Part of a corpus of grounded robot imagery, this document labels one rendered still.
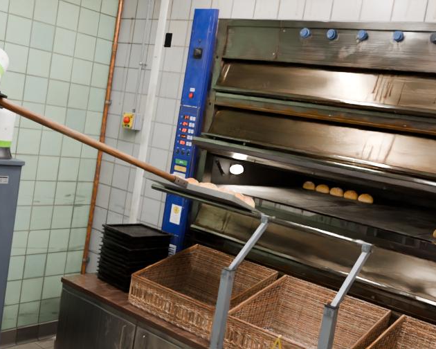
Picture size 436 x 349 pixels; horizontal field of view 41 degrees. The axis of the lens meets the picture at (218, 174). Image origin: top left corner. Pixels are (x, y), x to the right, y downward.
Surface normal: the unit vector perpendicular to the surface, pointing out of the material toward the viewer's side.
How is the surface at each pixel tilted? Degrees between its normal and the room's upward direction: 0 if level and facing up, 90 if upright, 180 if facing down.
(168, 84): 90
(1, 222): 90
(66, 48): 90
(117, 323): 91
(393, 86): 70
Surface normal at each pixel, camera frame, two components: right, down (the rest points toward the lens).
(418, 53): -0.62, -0.03
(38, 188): 0.77, 0.18
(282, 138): -0.54, -0.36
